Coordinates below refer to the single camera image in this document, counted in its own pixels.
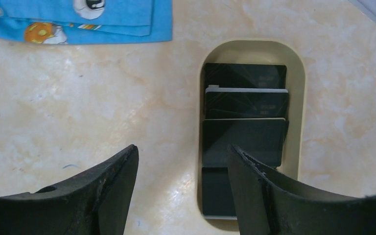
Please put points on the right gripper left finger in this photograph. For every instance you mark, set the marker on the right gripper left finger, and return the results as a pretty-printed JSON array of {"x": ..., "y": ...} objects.
[{"x": 93, "y": 202}]

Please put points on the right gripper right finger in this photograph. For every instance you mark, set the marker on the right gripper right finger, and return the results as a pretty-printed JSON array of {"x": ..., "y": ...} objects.
[{"x": 268, "y": 202}]

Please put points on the beige oval card tray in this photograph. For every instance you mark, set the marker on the beige oval card tray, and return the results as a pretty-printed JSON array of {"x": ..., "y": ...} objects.
[{"x": 268, "y": 53}]

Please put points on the black card bottom of tray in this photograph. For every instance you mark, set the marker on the black card bottom of tray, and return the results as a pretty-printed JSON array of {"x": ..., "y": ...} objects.
[{"x": 217, "y": 197}]

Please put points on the black card of tray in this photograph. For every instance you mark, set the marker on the black card of tray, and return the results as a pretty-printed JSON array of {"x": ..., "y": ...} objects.
[
  {"x": 229, "y": 75},
  {"x": 217, "y": 197}
]

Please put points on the black card white edge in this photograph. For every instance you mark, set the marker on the black card white edge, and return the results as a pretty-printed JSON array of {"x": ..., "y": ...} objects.
[{"x": 236, "y": 103}]

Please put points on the black card top of tray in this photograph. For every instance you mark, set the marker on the black card top of tray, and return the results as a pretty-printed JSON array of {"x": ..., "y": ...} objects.
[{"x": 229, "y": 75}]

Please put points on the blue printed cloth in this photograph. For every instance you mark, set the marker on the blue printed cloth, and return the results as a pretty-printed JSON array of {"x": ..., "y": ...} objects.
[{"x": 81, "y": 22}]

